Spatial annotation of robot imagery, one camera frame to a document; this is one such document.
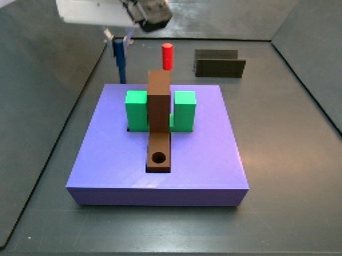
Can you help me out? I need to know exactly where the red cylinder peg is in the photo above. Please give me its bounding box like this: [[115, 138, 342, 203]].
[[161, 43, 173, 71]]

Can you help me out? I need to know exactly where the brown L-shaped block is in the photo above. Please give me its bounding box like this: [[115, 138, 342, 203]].
[[145, 70, 171, 173]]

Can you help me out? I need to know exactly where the purple base board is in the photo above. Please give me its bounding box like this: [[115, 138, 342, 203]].
[[67, 84, 248, 206]]

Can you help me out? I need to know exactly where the blue hexagonal peg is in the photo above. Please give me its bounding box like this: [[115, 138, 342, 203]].
[[112, 38, 127, 84]]

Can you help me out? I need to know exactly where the green U-shaped block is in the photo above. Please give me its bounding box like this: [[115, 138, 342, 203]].
[[124, 90, 196, 132]]

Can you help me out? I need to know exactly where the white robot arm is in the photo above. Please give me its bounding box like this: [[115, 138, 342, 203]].
[[56, 0, 172, 46]]

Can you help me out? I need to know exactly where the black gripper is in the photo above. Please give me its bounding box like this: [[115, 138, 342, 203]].
[[104, 0, 172, 46]]

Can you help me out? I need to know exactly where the black U-shaped bracket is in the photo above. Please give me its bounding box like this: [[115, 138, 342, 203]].
[[194, 49, 246, 78]]

